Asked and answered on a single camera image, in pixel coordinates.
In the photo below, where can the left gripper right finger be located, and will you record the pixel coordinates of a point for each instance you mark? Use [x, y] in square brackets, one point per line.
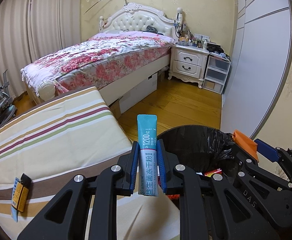
[210, 207]

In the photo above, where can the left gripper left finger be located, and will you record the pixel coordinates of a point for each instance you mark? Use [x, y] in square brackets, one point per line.
[86, 207]

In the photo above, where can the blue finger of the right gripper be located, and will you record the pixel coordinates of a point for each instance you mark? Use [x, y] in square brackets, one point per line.
[267, 151]

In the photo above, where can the orange paper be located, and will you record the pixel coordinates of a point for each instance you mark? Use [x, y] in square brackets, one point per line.
[245, 143]

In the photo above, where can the teal probiotic sachet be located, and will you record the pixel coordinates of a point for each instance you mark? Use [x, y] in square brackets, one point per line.
[147, 139]

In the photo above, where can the black trash bin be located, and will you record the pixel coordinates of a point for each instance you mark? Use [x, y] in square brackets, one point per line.
[202, 148]

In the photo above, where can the red yellow wrapper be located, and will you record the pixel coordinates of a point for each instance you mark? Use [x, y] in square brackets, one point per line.
[211, 173]

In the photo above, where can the white wardrobe door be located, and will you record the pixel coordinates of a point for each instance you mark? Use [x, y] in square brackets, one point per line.
[261, 57]

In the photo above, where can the striped bed sheet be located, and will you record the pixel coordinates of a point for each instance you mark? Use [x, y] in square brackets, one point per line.
[73, 134]

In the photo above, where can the plastic drawer unit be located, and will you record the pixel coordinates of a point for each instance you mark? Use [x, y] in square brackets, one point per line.
[216, 73]

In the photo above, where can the white nightstand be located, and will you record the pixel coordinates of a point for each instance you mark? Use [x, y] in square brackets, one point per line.
[188, 64]

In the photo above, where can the grey desk chair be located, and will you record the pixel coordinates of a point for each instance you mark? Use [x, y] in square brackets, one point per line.
[7, 108]

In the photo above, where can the white storage box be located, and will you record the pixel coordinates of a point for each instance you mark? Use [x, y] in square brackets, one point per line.
[138, 93]

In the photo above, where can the pink floral quilt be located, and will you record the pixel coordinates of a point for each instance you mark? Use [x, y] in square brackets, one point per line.
[99, 61]

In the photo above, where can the white tufted bed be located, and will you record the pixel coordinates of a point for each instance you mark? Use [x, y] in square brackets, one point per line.
[132, 17]

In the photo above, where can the beige curtains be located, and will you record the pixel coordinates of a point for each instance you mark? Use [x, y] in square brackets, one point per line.
[31, 29]

